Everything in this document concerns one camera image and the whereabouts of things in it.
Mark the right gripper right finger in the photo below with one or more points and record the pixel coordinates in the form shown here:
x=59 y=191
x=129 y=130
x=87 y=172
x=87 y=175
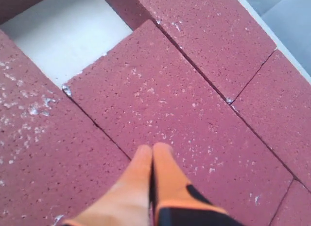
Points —
x=176 y=202

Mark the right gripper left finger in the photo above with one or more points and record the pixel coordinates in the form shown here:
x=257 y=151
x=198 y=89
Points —
x=126 y=203

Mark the red brick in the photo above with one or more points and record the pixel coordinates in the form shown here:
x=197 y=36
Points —
x=12 y=8
x=54 y=161
x=276 y=104
x=219 y=37
x=144 y=91

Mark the red brick second row right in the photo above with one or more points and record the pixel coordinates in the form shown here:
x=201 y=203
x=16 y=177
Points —
x=295 y=208

